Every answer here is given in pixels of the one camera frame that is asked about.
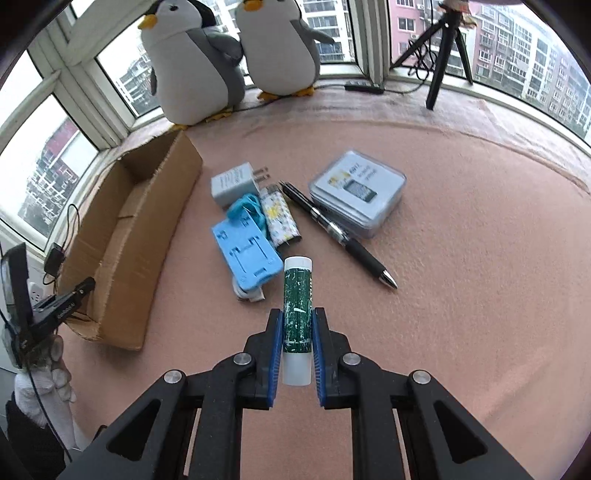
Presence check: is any large penguin plush toy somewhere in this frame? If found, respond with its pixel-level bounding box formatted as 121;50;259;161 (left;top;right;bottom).
139;0;246;131

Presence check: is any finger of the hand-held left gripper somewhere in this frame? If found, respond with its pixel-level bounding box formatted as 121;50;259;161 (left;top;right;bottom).
28;277;97;334

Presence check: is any black pen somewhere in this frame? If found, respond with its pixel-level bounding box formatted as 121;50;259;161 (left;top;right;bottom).
279;181;399;291

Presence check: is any brown cardboard box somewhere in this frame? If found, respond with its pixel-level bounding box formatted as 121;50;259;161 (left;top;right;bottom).
59;130;204;352

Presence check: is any person's left forearm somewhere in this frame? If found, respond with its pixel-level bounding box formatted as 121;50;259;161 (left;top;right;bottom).
4;401;68;480

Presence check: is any person's left hand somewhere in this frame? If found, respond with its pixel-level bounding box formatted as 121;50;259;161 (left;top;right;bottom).
13;335;90;450

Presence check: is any white window frame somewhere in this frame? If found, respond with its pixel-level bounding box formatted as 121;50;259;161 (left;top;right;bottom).
0;0;591;259

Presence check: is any small penguin plush toy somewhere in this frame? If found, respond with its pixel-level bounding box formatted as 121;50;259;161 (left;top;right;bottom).
235;0;337;102

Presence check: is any white charger plug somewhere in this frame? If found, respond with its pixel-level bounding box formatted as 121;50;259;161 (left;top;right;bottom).
211;161;271;209

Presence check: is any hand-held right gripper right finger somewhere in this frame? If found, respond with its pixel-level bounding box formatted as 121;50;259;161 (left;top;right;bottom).
311;308;536;480

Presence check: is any patterned lighter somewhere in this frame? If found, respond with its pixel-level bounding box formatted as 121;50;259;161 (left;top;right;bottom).
259;185;303;247

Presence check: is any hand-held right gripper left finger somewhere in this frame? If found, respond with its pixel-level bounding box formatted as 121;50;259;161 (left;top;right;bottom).
55;308;284;480

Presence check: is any clear plastic case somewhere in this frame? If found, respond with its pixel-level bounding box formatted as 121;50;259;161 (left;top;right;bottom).
308;148;407;240

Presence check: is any black power adapter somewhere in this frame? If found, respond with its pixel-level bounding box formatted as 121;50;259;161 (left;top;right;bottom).
44;247;65;278

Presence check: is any black inline switch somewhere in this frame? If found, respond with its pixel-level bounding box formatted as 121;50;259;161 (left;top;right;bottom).
344;80;385;94

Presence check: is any black tripod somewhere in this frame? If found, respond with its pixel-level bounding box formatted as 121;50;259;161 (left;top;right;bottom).
390;0;474;110

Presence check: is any blue plastic clip tool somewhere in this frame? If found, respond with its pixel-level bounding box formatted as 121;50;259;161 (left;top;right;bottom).
211;217;283;292

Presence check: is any black adapter cable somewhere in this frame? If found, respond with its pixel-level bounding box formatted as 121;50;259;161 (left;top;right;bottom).
60;203;83;261

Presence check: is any black ring light cable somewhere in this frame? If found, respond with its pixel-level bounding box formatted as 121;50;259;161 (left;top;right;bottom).
228;28;446;114

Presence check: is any white usb cable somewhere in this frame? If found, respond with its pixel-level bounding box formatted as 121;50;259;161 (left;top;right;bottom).
232;277;266;303

